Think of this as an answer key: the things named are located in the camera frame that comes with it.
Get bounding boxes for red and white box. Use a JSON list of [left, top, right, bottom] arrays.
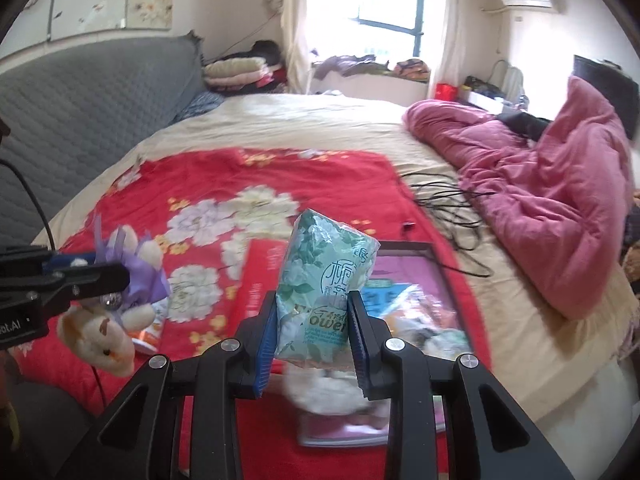
[[227, 238, 291, 341]]

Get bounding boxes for small purple bottle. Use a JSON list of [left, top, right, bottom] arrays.
[[56, 212, 173, 377]]

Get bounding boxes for brown fuzzy cloth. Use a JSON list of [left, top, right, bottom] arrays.
[[620, 240, 640, 281]]

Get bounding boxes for black cables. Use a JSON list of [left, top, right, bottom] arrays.
[[397, 170, 496, 278]]

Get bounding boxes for white window ledge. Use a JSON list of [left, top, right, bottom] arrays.
[[310, 62, 431, 106]]

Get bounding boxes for pale green packet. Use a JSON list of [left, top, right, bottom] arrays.
[[435, 327, 471, 356]]

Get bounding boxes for dark patterned cloth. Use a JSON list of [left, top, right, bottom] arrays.
[[172, 91, 226, 122]]

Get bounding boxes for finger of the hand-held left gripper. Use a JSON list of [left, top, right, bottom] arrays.
[[0, 244, 101, 276], [30, 261, 132, 306]]

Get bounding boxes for red floral bedspread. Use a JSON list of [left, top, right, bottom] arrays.
[[47, 92, 640, 436]]

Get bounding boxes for black television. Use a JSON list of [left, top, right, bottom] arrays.
[[572, 54, 640, 141]]

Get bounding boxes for purple garment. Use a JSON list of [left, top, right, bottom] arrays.
[[312, 54, 391, 81]]

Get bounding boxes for stack of folded clothes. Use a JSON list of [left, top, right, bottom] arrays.
[[202, 40, 288, 95]]

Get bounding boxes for grey quilted headboard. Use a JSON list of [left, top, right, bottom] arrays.
[[0, 30, 206, 261]]

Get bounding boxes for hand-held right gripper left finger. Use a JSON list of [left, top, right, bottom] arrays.
[[57, 290, 278, 480]]

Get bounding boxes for cream curtain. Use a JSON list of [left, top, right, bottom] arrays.
[[277, 0, 313, 93], [425, 0, 476, 101]]

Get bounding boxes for black garment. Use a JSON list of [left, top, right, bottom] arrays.
[[495, 110, 551, 141]]

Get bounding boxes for brown patterned garment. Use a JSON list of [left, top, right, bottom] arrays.
[[392, 59, 432, 82]]

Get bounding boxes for pink duvet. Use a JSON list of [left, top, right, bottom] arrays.
[[402, 76, 638, 321]]

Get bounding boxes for floral wall panel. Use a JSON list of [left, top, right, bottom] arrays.
[[0, 0, 176, 61]]

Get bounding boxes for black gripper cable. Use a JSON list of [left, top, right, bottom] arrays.
[[0, 159, 108, 408]]

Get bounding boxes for black bag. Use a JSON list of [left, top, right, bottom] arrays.
[[462, 75, 506, 98]]

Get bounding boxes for red floral blanket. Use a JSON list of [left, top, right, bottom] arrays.
[[15, 147, 496, 480]]

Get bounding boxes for green floral tissue packet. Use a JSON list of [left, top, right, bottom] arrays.
[[274, 208, 382, 367]]

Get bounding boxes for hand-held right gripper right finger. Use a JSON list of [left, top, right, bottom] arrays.
[[347, 290, 576, 480]]

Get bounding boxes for white plush toy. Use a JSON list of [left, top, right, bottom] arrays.
[[282, 360, 393, 428]]

